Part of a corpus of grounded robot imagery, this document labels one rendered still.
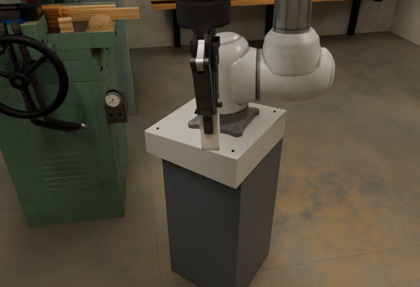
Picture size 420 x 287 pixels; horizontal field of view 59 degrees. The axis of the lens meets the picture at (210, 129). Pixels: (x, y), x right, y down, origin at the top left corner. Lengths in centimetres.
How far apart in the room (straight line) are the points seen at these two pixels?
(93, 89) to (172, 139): 50
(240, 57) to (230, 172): 32
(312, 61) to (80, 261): 124
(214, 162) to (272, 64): 32
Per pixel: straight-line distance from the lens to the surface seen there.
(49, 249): 184
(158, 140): 115
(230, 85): 106
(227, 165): 103
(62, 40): 145
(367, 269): 176
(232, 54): 104
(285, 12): 103
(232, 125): 111
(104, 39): 142
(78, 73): 148
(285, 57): 103
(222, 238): 128
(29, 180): 178
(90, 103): 153
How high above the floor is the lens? 129
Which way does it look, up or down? 32 degrees down
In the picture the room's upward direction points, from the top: straight up
